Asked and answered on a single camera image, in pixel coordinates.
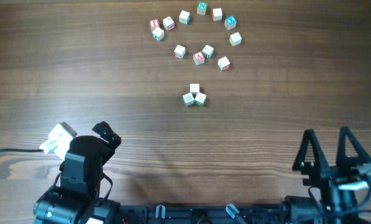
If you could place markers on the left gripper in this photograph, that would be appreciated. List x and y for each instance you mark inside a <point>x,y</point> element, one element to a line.
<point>107,137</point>

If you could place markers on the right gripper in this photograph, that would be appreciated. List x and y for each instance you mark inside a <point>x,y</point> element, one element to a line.
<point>338,172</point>

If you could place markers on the wooden block blue side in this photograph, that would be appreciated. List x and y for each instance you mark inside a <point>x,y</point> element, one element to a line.
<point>188,99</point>

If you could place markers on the wooden block yellow side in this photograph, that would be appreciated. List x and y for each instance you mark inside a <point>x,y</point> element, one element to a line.
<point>200,98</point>

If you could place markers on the wooden block red Q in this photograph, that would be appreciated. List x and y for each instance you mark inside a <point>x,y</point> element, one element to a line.
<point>194,88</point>

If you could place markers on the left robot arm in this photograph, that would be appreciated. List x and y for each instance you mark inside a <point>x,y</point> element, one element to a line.
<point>74,196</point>

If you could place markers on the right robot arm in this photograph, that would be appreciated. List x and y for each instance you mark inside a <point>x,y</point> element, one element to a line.
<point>335,206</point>

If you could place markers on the wooden block red M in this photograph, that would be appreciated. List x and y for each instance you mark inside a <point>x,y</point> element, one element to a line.
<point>223,63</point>

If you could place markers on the wooden block letter Z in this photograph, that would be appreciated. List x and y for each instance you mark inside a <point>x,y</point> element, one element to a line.
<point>179,51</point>

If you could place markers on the wooden block teal butterfly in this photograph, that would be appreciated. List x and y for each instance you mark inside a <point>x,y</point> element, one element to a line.
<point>158,34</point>

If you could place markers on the wooden block red A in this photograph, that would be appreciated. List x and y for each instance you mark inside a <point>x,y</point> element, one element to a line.
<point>198,58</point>

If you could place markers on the wooden block red I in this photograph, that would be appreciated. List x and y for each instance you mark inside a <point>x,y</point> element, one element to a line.
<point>154,23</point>

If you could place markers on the wooden block number 3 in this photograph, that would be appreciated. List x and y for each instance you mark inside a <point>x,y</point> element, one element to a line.
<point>235,39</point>

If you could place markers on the wooden block red 6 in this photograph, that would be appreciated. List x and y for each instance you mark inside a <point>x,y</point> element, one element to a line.
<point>168,23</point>

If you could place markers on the wooden block green side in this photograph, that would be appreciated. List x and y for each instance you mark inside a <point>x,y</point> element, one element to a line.
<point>208,51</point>

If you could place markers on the wooden block blue X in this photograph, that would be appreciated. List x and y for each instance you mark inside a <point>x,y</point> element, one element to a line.
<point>230,22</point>

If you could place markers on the wooden block blue E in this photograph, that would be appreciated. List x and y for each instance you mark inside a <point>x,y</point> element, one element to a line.
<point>184,17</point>

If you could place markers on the plain wooden picture block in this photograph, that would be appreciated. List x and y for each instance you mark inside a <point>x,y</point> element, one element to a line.
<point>217,14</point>

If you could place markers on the wooden block green N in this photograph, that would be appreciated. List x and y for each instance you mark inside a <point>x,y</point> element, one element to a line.
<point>202,7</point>

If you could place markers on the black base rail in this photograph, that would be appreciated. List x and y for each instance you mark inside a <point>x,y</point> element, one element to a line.
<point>198,215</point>

